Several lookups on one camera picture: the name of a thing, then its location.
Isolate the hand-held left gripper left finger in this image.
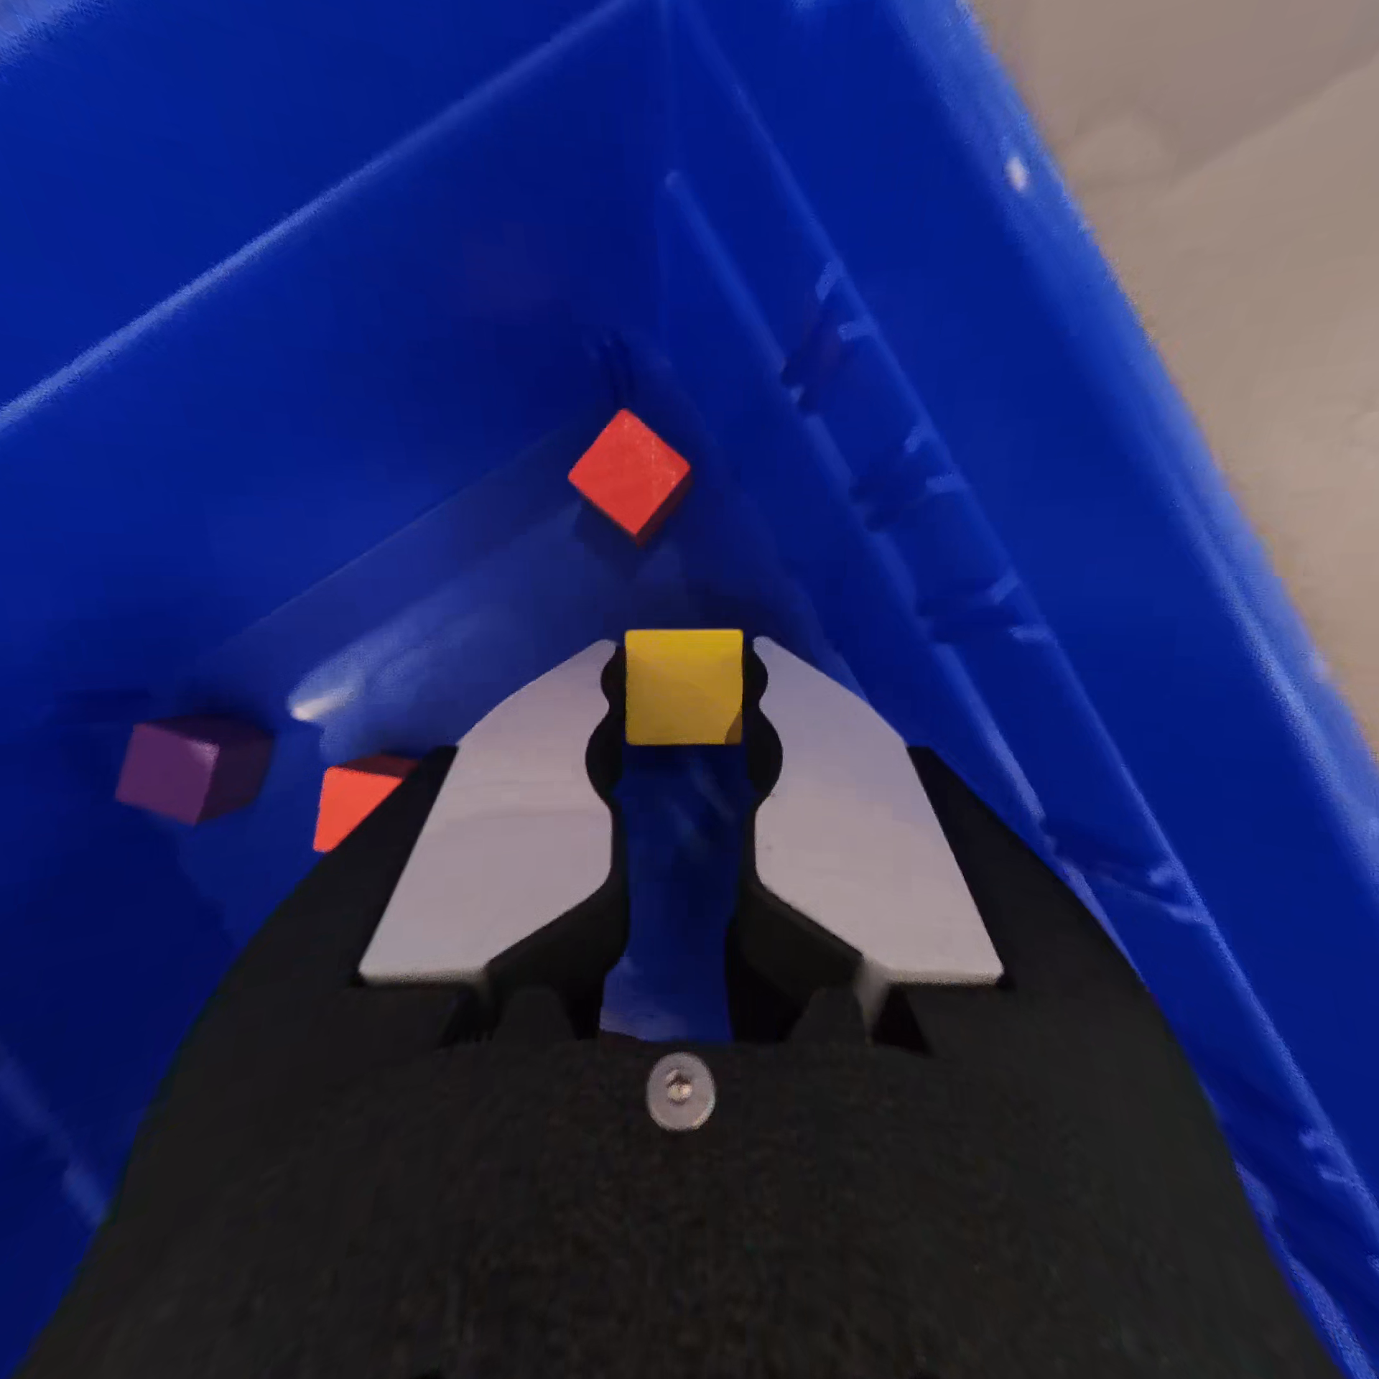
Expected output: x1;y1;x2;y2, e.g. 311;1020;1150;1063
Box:
357;638;631;1040

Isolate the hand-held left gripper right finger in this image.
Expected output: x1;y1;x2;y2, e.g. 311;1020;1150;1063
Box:
730;635;1006;1040

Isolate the yellow wooden cube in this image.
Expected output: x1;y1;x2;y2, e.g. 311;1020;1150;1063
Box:
623;628;746;746

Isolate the orange wooden cube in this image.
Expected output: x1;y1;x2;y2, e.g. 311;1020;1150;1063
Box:
310;753;421;855
566;406;694;546

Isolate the blue plastic bin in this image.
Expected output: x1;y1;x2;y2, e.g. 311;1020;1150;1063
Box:
0;0;1379;1379

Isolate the purple wooden cube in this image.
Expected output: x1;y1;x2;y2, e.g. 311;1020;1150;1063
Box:
114;715;277;827

